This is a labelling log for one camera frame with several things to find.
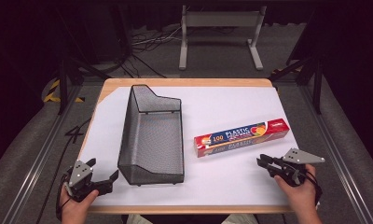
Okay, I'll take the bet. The black metal stand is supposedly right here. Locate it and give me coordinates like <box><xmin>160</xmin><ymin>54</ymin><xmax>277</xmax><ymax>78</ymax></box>
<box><xmin>269</xmin><ymin>49</ymin><xmax>325</xmax><ymax>115</ymax></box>
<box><xmin>55</xmin><ymin>46</ymin><xmax>112</xmax><ymax>116</ymax></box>

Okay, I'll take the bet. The grey metal stand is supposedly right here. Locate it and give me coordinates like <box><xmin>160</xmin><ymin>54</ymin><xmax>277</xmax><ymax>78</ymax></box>
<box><xmin>178</xmin><ymin>4</ymin><xmax>269</xmax><ymax>72</ymax></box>

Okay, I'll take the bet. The person's left leg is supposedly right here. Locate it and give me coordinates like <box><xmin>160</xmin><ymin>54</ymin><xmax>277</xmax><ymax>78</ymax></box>
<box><xmin>125</xmin><ymin>213</ymin><xmax>154</xmax><ymax>224</ymax></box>

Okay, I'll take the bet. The right hand-held gripper cable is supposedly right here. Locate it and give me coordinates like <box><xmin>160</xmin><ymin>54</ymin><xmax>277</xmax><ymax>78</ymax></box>
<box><xmin>305</xmin><ymin>169</ymin><xmax>325</xmax><ymax>207</ymax></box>

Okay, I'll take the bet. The aluminium rail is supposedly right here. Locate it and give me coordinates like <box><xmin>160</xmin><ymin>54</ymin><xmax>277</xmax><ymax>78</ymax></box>
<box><xmin>299</xmin><ymin>84</ymin><xmax>373</xmax><ymax>224</ymax></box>
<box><xmin>1</xmin><ymin>84</ymin><xmax>84</xmax><ymax>224</ymax></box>

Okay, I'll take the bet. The white paper sheet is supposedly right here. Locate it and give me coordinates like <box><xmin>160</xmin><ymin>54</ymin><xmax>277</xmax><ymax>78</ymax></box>
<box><xmin>78</xmin><ymin>86</ymin><xmax>300</xmax><ymax>207</ymax></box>

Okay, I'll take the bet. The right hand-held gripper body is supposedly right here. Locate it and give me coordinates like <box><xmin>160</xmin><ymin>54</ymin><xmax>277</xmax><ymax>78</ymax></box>
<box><xmin>269</xmin><ymin>147</ymin><xmax>326</xmax><ymax>188</ymax></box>

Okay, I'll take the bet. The hand-held gripper cable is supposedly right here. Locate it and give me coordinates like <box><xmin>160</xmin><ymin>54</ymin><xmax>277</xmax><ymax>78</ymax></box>
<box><xmin>54</xmin><ymin>174</ymin><xmax>71</xmax><ymax>222</ymax></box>
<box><xmin>305</xmin><ymin>169</ymin><xmax>325</xmax><ymax>207</ymax></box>

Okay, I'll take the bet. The red blue plastic wrap box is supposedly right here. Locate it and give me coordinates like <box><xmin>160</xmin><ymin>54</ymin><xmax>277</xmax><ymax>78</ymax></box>
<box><xmin>193</xmin><ymin>118</ymin><xmax>291</xmax><ymax>159</ymax></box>

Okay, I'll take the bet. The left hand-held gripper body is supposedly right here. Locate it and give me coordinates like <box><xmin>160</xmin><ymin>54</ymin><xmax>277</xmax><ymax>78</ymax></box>
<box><xmin>63</xmin><ymin>159</ymin><xmax>114</xmax><ymax>203</ymax></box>

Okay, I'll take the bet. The person's right leg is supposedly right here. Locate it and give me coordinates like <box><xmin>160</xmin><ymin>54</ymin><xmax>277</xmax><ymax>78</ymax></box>
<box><xmin>221</xmin><ymin>213</ymin><xmax>259</xmax><ymax>224</ymax></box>

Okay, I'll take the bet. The thin black cable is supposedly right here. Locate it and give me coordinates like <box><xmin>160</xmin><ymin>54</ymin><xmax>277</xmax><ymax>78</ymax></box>
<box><xmin>35</xmin><ymin>117</ymin><xmax>93</xmax><ymax>224</ymax></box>

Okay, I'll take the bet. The person's leg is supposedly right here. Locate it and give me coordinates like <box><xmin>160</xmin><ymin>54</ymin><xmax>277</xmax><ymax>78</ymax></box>
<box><xmin>125</xmin><ymin>213</ymin><xmax>154</xmax><ymax>224</ymax></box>
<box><xmin>221</xmin><ymin>213</ymin><xmax>259</xmax><ymax>224</ymax></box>

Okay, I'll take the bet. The person's left hand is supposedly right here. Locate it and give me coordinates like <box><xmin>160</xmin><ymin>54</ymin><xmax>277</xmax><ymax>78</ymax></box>
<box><xmin>59</xmin><ymin>185</ymin><xmax>100</xmax><ymax>224</ymax></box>

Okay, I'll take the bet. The person's right hand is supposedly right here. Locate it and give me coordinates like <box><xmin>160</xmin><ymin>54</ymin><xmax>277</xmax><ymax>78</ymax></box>
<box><xmin>273</xmin><ymin>163</ymin><xmax>318</xmax><ymax>218</ymax></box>

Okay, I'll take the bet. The left hand-held gripper cable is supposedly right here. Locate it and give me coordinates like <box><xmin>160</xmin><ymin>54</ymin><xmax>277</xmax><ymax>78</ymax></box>
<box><xmin>54</xmin><ymin>174</ymin><xmax>71</xmax><ymax>222</ymax></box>

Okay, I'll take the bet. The black wire mesh basket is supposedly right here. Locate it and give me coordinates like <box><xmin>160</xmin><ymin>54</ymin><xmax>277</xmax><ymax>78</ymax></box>
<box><xmin>117</xmin><ymin>84</ymin><xmax>186</xmax><ymax>187</ymax></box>

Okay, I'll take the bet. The bundle of floor cables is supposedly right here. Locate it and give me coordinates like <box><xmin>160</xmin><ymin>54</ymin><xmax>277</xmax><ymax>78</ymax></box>
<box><xmin>125</xmin><ymin>25</ymin><xmax>184</xmax><ymax>78</ymax></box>

